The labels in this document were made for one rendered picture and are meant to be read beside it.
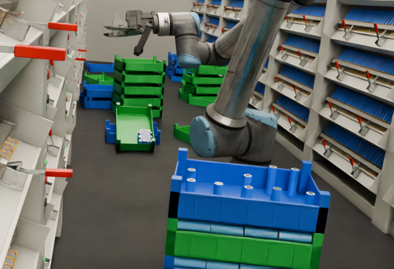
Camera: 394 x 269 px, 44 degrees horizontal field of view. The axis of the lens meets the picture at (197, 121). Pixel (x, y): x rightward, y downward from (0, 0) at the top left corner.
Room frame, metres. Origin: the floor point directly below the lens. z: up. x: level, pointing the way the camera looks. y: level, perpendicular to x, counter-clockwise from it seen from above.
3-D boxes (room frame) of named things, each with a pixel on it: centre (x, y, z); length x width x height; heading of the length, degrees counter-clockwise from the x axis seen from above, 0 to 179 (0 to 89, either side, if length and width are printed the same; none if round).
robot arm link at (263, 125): (1.77, -0.22, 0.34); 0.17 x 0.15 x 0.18; 124
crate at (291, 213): (0.95, -0.11, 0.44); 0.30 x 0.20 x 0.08; 89
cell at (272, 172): (1.01, -0.18, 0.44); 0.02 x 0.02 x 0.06
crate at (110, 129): (2.67, 0.37, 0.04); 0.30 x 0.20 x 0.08; 103
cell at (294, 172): (1.01, -0.23, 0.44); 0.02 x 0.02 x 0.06
